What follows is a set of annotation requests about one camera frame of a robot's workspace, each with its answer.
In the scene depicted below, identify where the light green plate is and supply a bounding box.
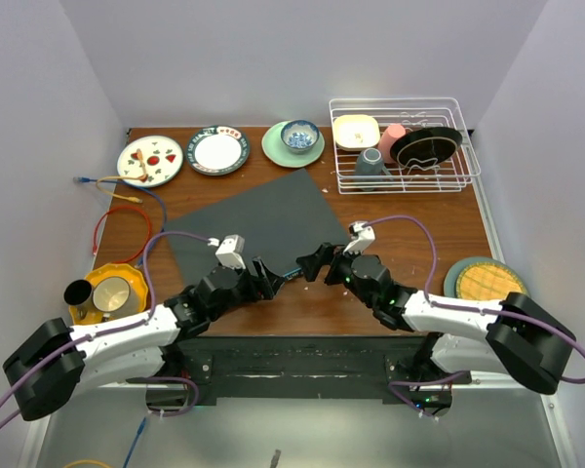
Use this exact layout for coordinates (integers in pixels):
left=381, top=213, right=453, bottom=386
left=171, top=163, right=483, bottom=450
left=261, top=121, right=326, bottom=169

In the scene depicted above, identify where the white plate dark green rim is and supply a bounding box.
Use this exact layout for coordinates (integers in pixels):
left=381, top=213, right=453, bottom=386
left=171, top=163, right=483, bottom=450
left=185, top=125, right=251, bottom=176

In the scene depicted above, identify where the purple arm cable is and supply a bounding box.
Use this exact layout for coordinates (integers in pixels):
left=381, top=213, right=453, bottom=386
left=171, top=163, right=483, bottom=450
left=353, top=214, right=585, bottom=420
left=0, top=231, right=220, bottom=448

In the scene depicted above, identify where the blue white patterned bowl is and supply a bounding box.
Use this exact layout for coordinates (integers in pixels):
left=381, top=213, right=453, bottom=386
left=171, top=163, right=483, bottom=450
left=280, top=119, right=320, bottom=153

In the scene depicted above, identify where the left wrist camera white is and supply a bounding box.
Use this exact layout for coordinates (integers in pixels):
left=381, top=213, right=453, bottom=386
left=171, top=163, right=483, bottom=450
left=215, top=235, right=246, bottom=270

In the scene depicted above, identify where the white wire dish rack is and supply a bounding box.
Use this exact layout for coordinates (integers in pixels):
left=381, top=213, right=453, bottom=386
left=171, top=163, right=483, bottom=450
left=329, top=97, right=481, bottom=195

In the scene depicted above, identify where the aluminium frame rail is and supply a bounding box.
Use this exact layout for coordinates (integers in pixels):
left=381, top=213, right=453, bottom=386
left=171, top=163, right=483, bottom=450
left=20, top=373, right=576, bottom=467

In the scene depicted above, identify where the grey plate with yellow mat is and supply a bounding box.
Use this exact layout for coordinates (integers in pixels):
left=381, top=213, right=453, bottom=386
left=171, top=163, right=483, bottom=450
left=444, top=256, right=529, bottom=300

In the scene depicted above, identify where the yellow ethernet cable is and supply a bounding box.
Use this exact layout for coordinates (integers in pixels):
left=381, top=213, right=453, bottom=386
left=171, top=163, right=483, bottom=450
left=95, top=145, right=150, bottom=204

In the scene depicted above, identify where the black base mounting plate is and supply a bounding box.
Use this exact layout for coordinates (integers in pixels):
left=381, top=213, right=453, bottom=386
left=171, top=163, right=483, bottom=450
left=145, top=333, right=452, bottom=410

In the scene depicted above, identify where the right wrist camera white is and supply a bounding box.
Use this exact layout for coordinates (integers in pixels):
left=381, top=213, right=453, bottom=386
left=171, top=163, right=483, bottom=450
left=343, top=221, right=375, bottom=255

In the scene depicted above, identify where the yellow scalloped plate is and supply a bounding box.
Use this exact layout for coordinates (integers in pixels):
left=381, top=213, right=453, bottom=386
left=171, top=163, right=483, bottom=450
left=67, top=263, right=149, bottom=325

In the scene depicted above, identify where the cream square plate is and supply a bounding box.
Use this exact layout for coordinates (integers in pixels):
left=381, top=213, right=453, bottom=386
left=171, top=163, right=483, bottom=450
left=332, top=114, right=380, bottom=151

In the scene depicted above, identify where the black network switch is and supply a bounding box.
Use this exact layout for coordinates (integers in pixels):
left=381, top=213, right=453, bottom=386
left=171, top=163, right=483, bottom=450
left=165, top=170, right=349, bottom=276

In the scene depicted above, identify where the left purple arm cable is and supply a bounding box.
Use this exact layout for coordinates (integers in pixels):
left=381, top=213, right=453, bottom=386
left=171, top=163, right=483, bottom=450
left=0, top=231, right=220, bottom=448

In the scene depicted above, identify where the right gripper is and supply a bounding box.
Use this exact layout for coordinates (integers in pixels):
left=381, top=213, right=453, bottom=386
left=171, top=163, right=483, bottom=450
left=295, top=242, right=376, bottom=309

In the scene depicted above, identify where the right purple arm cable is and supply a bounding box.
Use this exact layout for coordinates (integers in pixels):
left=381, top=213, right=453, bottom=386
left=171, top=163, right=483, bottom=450
left=353, top=214, right=585, bottom=420

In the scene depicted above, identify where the red ethernet cable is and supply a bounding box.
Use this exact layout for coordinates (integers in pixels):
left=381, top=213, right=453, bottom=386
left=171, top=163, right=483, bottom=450
left=91, top=205, right=153, bottom=264

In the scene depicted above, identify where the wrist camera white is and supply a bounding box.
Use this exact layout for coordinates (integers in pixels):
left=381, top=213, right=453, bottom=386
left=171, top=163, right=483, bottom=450
left=343, top=221, right=375, bottom=255
left=215, top=235, right=246, bottom=270

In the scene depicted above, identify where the white strawberry pattern plate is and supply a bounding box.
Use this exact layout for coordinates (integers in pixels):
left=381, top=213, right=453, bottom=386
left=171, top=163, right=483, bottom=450
left=116, top=136, right=183, bottom=188

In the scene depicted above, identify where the grey mug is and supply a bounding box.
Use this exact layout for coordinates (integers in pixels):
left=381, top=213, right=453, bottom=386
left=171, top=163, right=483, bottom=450
left=355, top=147, right=392, bottom=192

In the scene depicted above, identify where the black round plate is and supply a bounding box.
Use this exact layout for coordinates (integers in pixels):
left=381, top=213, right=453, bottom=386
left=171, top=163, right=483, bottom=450
left=390, top=127, right=463, bottom=170

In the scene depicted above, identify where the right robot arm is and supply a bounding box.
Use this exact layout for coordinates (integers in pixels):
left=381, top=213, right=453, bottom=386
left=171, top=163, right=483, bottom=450
left=297, top=244, right=575, bottom=395

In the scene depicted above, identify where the blue cable on floor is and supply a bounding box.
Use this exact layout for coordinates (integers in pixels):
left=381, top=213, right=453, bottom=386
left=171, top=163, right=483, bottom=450
left=121, top=416, right=148, bottom=468

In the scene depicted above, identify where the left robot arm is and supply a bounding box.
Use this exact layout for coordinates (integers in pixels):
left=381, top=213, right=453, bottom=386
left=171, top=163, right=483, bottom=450
left=3, top=257, right=286, bottom=421

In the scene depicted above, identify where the black cup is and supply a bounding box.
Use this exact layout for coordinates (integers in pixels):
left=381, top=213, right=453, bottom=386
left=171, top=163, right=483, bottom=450
left=63, top=279, right=94, bottom=308

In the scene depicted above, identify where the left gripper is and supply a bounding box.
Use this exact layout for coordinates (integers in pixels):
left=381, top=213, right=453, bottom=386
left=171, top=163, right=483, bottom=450
left=209, top=257, right=283, bottom=323

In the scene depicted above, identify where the pink cup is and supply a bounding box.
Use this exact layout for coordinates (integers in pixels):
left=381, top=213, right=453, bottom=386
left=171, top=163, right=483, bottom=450
left=377, top=124, right=407, bottom=161

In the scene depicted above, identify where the beige bowl on yellow plate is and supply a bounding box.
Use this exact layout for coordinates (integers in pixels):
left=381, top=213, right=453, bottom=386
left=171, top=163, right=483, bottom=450
left=93, top=277, right=140, bottom=319

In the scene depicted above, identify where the blue ethernet cable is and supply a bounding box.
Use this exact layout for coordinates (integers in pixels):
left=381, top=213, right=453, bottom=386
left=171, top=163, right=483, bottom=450
left=71, top=175, right=168, bottom=269

